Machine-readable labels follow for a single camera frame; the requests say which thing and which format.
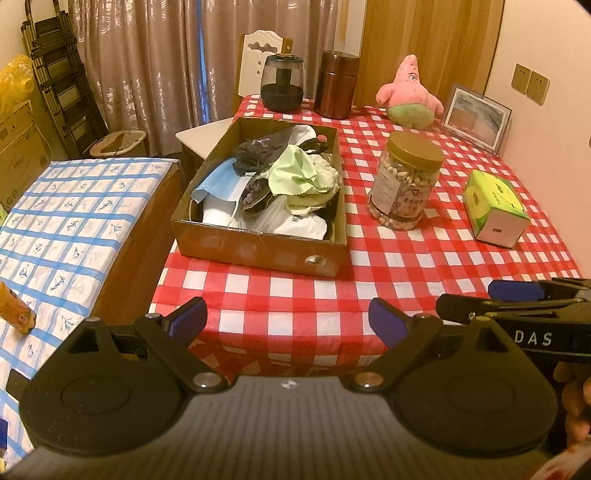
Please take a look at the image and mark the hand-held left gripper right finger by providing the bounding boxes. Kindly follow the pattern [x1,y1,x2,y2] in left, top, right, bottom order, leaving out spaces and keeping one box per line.
[344,298,532,394]

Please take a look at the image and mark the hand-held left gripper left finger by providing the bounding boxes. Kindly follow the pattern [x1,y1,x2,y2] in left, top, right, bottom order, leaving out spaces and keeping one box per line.
[51,298,229,394]

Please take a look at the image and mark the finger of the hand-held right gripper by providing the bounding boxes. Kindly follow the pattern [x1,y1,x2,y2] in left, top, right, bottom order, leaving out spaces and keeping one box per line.
[436,294,591,324]
[488,277,591,301]

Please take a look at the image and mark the brown cardboard box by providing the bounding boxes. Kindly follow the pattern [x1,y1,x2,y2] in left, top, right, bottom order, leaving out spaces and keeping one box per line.
[171,116,349,279]

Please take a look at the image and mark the dark wrapper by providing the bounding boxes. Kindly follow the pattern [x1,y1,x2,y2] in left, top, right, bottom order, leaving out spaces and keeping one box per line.
[242,175,279,215]

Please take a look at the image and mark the cream towel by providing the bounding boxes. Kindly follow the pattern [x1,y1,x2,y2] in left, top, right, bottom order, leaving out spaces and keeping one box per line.
[286,157,341,215]

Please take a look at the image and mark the light green cloth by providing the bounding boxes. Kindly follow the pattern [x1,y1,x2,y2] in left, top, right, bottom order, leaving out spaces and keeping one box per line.
[268,144,331,197]

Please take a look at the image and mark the black cloth with white print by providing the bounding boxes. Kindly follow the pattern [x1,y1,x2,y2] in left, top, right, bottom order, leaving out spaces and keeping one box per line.
[232,128,296,177]

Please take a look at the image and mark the person's right hand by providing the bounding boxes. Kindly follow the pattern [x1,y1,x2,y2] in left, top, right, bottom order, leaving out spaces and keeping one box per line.
[553,360,591,448]

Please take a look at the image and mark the red checkered tablecloth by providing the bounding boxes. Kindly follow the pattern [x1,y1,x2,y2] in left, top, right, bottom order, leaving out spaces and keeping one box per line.
[150,95,585,374]

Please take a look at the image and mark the green tissue box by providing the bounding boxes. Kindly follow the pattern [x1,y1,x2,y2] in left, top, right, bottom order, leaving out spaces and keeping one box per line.
[462,169,531,249]

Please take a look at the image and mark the cashew jar with gold lid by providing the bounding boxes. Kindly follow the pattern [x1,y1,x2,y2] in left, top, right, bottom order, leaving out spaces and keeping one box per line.
[367,131,445,232]

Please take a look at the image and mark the blue checkered tablecloth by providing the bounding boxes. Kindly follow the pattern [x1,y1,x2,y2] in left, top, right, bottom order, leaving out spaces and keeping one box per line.
[0,157,181,467]

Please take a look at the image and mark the orange snack packet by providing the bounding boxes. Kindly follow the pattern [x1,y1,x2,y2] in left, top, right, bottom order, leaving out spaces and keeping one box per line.
[0,281,37,335]

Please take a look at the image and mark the beige plastic basket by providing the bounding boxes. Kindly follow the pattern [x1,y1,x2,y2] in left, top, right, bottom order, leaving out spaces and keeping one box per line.
[90,129,147,158]

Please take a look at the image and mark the pink starfish plush toy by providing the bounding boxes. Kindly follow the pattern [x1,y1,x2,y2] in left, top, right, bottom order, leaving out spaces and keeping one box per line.
[375,54,445,129]

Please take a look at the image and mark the large cardboard carton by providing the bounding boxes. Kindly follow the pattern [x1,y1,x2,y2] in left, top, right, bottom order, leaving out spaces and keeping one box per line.
[0,99,51,213]

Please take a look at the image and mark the brown metal canister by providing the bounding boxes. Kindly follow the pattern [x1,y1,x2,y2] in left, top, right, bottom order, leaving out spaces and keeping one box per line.
[314,50,360,118]

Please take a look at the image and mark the glass jar with dark base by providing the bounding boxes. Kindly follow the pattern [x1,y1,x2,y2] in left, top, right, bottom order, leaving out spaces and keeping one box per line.
[260,39,306,113]

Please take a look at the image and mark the brown patterned curtain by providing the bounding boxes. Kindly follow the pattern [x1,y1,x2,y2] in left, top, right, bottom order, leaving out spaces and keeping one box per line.
[69,0,365,158]

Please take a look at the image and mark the black folding rack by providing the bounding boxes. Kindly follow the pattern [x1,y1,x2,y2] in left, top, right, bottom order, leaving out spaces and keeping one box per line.
[18,0,109,158]

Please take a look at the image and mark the wooden door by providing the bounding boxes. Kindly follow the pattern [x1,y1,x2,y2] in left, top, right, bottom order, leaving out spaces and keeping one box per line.
[358,0,504,112]

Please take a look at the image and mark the white wooden chair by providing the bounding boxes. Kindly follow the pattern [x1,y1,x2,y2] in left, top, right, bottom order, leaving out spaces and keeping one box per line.
[175,30,294,162]

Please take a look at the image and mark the yellow plastic bag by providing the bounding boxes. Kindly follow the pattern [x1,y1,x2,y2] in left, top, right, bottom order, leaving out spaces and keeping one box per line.
[0,54,35,116]

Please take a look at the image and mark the picture frame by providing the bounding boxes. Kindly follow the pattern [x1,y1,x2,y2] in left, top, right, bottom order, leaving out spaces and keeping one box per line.
[441,84,513,155]

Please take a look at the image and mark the gold wall socket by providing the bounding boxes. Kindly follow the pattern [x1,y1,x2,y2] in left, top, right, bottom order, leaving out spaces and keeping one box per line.
[512,63,532,93]
[526,70,550,106]

